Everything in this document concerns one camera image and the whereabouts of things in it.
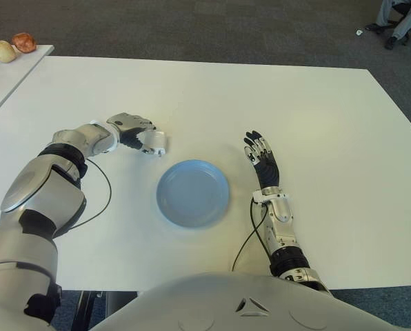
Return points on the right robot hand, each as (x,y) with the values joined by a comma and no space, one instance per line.
(267,170)

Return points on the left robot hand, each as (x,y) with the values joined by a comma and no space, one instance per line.
(128,125)

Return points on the white wall charger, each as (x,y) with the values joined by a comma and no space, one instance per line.
(157,139)

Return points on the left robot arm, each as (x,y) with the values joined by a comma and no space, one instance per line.
(36,193)

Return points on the blue round plate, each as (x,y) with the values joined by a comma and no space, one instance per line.
(193,193)

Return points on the white side table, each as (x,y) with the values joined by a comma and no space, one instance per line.
(9,79)

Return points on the red-brown bread roll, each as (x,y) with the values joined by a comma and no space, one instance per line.
(24,42)

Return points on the grey robot torso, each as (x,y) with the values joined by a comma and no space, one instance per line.
(243,303)

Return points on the beige bread roll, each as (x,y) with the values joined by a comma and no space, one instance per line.
(3,51)

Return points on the seated person legs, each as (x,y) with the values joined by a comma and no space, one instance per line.
(407,20)

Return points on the black table leg frame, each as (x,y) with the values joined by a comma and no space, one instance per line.
(85,310)

